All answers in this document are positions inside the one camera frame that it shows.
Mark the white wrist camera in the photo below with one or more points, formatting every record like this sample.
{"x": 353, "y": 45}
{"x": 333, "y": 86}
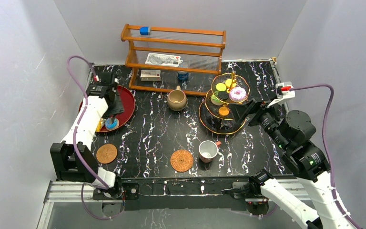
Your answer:
{"x": 283, "y": 94}
{"x": 115, "y": 84}

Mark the orange round cookie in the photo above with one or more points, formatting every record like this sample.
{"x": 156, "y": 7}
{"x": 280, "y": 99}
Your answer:
{"x": 229, "y": 83}
{"x": 223, "y": 111}

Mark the wooden shelf rack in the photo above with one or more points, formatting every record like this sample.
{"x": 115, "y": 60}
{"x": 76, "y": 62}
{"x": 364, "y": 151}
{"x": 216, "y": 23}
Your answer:
{"x": 198, "y": 52}

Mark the left woven rattan coaster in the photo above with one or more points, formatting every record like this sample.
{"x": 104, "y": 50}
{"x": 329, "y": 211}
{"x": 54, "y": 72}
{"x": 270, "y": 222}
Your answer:
{"x": 106, "y": 153}

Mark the red round tray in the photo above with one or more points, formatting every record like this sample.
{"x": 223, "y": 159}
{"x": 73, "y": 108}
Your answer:
{"x": 127, "y": 101}

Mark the blue bottle cap jar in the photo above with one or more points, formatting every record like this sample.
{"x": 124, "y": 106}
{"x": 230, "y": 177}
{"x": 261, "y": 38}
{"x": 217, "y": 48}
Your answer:
{"x": 182, "y": 75}

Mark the blue white eraser block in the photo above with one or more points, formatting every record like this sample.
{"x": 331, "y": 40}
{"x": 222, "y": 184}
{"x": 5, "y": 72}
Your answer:
{"x": 145, "y": 31}

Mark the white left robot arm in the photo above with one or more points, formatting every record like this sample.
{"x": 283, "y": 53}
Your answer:
{"x": 72, "y": 157}

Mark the green round cookie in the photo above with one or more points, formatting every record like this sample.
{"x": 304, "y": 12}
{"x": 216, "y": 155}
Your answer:
{"x": 221, "y": 87}

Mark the black round cookie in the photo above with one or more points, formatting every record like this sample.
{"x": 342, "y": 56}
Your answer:
{"x": 223, "y": 96}

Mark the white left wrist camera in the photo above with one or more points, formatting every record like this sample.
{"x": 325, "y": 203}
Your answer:
{"x": 115, "y": 84}

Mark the pink floral mug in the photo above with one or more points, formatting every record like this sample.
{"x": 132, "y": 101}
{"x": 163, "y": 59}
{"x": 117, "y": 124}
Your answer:
{"x": 208, "y": 150}

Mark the centre woven rattan coaster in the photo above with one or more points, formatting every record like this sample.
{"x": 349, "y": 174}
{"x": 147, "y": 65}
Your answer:
{"x": 181, "y": 160}

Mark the yellow striped toy cake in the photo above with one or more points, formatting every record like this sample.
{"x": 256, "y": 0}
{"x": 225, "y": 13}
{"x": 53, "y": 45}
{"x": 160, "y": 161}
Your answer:
{"x": 100, "y": 125}

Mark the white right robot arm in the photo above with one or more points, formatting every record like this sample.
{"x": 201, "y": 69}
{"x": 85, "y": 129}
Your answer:
{"x": 304, "y": 159}

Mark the white plastic packet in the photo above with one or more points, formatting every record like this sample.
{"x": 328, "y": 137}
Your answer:
{"x": 163, "y": 60}

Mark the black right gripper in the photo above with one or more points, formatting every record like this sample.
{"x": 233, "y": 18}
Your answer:
{"x": 239, "y": 110}

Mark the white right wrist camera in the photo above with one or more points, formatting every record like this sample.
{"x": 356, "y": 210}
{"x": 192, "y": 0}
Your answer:
{"x": 283, "y": 94}

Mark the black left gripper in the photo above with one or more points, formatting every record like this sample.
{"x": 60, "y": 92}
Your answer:
{"x": 115, "y": 105}

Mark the woven rattan coaster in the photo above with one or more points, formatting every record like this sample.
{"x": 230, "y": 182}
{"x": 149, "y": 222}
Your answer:
{"x": 181, "y": 160}
{"x": 106, "y": 153}

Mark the small white red box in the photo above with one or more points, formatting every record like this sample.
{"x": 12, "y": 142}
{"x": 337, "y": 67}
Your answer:
{"x": 150, "y": 75}

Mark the green frosted donut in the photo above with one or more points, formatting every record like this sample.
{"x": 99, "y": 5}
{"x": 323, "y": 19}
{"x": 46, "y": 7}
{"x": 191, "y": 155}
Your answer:
{"x": 215, "y": 100}

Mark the beige ceramic pitcher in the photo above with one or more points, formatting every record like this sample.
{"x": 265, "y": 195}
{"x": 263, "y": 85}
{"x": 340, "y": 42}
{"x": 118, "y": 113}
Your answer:
{"x": 177, "y": 99}

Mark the three-tier glass gold stand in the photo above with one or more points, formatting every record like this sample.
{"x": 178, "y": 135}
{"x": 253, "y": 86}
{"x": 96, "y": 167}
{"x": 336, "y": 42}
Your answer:
{"x": 208, "y": 112}

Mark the pink frosted donut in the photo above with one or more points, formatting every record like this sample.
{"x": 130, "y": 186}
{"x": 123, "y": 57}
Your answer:
{"x": 237, "y": 94}

